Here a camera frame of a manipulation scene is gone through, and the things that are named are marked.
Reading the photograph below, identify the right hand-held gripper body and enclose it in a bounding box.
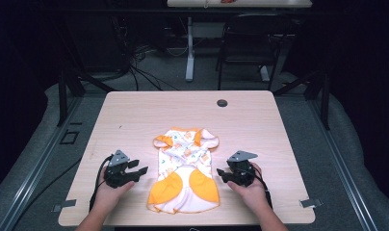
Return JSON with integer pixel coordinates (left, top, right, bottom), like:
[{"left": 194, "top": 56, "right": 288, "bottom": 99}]
[{"left": 226, "top": 150, "right": 259, "bottom": 188}]

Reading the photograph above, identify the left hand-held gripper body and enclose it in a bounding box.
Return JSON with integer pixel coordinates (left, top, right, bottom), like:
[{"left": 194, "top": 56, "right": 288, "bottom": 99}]
[{"left": 103, "top": 149, "right": 135, "bottom": 190}]

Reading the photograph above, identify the orange and white baby garment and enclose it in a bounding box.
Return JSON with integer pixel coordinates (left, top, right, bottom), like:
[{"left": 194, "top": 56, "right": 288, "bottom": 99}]
[{"left": 146, "top": 126, "right": 221, "bottom": 215}]

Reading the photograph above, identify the person's left hand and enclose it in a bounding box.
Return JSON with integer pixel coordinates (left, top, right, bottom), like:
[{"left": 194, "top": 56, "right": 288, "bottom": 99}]
[{"left": 93, "top": 165, "right": 137, "bottom": 214}]

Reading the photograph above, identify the person's right hand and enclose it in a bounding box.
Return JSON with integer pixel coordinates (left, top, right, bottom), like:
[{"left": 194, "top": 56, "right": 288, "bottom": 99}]
[{"left": 226, "top": 162, "right": 270, "bottom": 214}]

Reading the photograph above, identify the black metal stand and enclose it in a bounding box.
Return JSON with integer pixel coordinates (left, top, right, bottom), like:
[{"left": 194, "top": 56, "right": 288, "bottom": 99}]
[
  {"left": 56, "top": 66, "right": 117, "bottom": 128},
  {"left": 272, "top": 68, "right": 332, "bottom": 132}
]

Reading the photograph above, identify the white desk leg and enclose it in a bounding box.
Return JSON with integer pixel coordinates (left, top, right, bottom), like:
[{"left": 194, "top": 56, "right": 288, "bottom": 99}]
[{"left": 185, "top": 16, "right": 196, "bottom": 83}]

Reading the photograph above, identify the black chair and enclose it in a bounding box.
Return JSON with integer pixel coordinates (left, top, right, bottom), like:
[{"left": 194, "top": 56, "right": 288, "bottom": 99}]
[{"left": 216, "top": 13, "right": 293, "bottom": 91}]

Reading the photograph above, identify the white desk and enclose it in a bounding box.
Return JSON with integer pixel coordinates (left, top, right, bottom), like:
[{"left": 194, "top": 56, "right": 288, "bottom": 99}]
[{"left": 167, "top": 0, "right": 314, "bottom": 9}]

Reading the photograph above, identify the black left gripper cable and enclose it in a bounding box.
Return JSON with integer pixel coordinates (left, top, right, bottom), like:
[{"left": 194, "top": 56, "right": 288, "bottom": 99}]
[{"left": 88, "top": 154, "right": 116, "bottom": 213}]

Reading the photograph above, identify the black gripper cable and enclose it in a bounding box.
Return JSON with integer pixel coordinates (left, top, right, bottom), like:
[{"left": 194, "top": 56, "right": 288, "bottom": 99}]
[
  {"left": 88, "top": 154, "right": 116, "bottom": 213},
  {"left": 252, "top": 166, "right": 274, "bottom": 210}
]

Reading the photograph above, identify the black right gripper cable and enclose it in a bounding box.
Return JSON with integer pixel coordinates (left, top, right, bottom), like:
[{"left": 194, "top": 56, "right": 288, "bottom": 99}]
[{"left": 252, "top": 166, "right": 274, "bottom": 210}]

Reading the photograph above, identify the grey metal bracket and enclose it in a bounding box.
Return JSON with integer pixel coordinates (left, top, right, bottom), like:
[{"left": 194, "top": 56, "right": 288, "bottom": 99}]
[
  {"left": 298, "top": 197, "right": 324, "bottom": 209},
  {"left": 51, "top": 198, "right": 78, "bottom": 214}
]

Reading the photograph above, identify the black floor cable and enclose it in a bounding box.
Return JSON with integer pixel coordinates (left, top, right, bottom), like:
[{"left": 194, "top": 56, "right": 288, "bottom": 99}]
[{"left": 13, "top": 157, "right": 84, "bottom": 225}]

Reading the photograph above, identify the aluminium floor rail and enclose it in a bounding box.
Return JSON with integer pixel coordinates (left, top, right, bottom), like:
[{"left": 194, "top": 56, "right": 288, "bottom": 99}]
[
  {"left": 307, "top": 95, "right": 380, "bottom": 231},
  {"left": 0, "top": 95, "right": 85, "bottom": 231}
]

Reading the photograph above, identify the bundle of black floor cables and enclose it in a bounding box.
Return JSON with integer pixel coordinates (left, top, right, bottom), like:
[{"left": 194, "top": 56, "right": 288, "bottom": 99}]
[{"left": 112, "top": 15, "right": 181, "bottom": 92}]

